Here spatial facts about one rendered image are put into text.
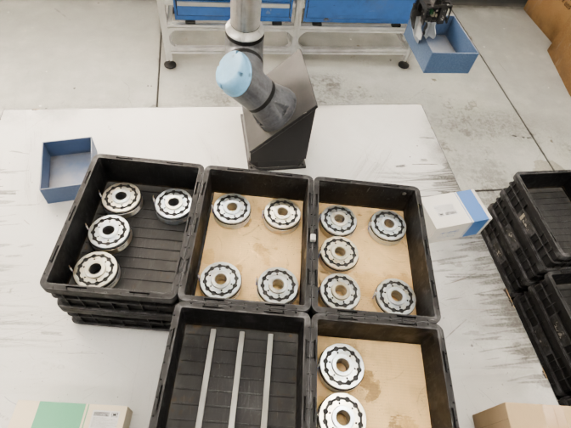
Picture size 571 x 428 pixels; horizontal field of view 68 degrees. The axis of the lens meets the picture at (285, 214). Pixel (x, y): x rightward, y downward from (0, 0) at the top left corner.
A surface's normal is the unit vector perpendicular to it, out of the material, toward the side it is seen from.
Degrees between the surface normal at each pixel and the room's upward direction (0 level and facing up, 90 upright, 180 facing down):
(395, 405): 0
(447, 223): 0
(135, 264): 0
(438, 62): 90
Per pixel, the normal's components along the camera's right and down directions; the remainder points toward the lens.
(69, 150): 0.26, 0.81
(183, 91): 0.10, -0.57
